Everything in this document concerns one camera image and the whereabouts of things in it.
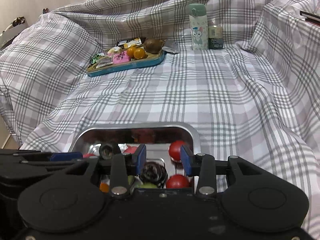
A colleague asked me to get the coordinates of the small pink radish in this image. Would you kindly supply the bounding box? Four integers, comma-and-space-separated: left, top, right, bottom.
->
123, 146, 137, 154

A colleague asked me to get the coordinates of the dark water chestnut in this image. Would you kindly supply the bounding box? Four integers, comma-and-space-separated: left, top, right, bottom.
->
99, 142, 121, 160
139, 161, 168, 188

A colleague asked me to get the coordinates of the red cherry tomato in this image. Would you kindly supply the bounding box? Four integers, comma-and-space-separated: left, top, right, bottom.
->
168, 140, 186, 162
166, 174, 189, 189

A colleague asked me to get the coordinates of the orange tangerine with stem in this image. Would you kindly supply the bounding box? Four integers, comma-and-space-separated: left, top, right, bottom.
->
99, 182, 110, 193

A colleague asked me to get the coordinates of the large red radish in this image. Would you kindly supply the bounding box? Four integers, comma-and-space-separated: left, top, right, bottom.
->
83, 153, 96, 159

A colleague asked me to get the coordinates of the stainless steel tray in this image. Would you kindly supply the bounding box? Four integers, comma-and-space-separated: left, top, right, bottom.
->
69, 122, 201, 192

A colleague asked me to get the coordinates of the green foil candy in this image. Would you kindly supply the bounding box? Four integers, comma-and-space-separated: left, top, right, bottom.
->
89, 53, 104, 65

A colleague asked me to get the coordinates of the brown clear snack packet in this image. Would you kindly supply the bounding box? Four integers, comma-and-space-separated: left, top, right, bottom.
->
96, 56, 113, 68

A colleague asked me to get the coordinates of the pink snack packet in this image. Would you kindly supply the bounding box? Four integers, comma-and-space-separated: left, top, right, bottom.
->
113, 51, 131, 64

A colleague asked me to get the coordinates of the blue gold snack tin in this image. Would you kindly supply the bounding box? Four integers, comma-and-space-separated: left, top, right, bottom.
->
86, 38, 165, 77

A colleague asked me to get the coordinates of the small orange in tin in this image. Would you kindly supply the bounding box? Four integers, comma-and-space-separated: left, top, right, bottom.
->
126, 46, 136, 59
133, 48, 146, 60

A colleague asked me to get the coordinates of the grey plaid sofa cover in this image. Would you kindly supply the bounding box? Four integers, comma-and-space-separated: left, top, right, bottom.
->
1, 0, 319, 239

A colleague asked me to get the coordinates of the yellow pastry packet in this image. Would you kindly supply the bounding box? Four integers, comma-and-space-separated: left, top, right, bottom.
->
117, 37, 142, 49

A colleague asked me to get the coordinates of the silver foil wrapper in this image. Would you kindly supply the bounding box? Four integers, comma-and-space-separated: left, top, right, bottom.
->
162, 39, 180, 54

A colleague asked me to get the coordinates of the brown kiwi fruit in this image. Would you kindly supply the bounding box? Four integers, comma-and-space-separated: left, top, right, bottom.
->
143, 38, 164, 54

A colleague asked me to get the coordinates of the small green jar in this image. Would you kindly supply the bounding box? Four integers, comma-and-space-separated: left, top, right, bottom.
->
208, 25, 223, 49

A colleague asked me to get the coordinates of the white green cartoon bottle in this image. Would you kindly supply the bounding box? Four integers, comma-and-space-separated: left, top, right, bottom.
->
188, 3, 208, 50

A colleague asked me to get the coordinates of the black device on armrest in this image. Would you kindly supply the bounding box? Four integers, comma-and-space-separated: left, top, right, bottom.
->
300, 11, 320, 25

